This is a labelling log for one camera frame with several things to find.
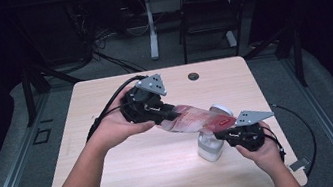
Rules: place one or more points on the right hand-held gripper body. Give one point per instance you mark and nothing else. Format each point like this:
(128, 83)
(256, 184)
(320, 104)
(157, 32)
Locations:
(248, 132)

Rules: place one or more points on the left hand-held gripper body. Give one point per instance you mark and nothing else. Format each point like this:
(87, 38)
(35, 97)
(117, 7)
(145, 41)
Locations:
(142, 105)

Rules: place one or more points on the white plastic container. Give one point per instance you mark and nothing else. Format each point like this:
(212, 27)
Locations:
(210, 150)

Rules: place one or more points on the red and white refill pouch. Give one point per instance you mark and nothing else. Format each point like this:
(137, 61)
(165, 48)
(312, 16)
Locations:
(195, 121)

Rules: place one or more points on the person's right hand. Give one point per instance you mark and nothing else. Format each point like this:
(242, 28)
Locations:
(266, 158)

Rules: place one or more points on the person's left hand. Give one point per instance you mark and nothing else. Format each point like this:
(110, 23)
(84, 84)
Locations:
(116, 128)

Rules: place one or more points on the round table grommet hole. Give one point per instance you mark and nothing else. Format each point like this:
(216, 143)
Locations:
(193, 76)

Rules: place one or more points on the grey tape strip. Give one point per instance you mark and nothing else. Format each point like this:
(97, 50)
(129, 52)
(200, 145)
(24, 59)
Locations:
(300, 164)

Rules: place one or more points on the white desk leg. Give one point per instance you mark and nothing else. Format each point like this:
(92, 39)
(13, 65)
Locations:
(152, 35)

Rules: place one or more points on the black metal stand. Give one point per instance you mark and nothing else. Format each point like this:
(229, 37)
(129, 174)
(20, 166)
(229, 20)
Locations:
(298, 55)
(28, 95)

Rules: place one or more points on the white desk foot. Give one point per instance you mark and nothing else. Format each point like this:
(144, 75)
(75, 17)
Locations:
(231, 38)

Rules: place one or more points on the black folding chair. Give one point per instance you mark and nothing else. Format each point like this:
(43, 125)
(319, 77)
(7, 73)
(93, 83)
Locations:
(214, 15)

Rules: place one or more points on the grey box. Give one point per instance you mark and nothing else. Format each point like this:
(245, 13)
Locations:
(167, 4)

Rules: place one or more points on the black floor outlet frame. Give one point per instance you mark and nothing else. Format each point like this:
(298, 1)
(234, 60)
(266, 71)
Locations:
(42, 136)

